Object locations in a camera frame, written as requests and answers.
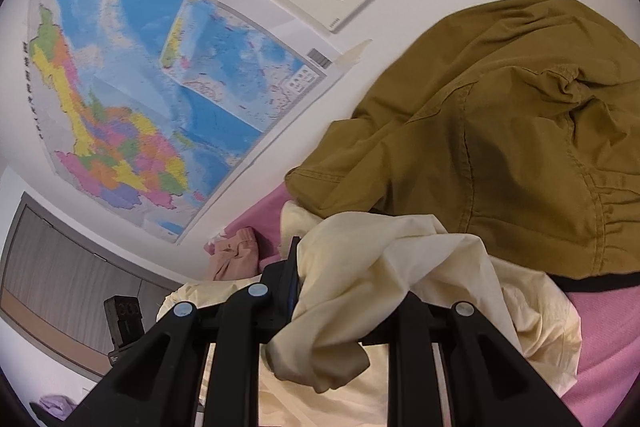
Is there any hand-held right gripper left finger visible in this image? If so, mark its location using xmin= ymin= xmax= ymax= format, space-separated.
xmin=65 ymin=234 xmax=303 ymax=427

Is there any colourful wall map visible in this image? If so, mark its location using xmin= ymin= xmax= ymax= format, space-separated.
xmin=20 ymin=0 xmax=346 ymax=247

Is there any pink bed sheet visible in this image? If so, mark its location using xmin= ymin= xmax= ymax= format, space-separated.
xmin=202 ymin=187 xmax=640 ymax=427

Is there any folded peach garment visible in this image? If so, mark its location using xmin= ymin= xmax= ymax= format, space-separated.
xmin=204 ymin=227 xmax=261 ymax=282

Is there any olive brown jacket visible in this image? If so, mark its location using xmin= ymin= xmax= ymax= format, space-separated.
xmin=284 ymin=0 xmax=640 ymax=293

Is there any lilac cloth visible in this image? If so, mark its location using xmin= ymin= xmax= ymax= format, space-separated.
xmin=30 ymin=394 xmax=76 ymax=425

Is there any cream garment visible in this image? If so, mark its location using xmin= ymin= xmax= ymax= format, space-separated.
xmin=156 ymin=201 xmax=583 ymax=427

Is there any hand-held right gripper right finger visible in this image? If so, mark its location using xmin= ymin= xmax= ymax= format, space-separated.
xmin=360 ymin=289 xmax=576 ymax=427

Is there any strip of clear tape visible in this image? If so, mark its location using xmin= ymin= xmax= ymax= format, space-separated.
xmin=334 ymin=39 xmax=373 ymax=70

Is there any grey wooden door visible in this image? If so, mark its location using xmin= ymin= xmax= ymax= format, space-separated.
xmin=0 ymin=192 xmax=181 ymax=383

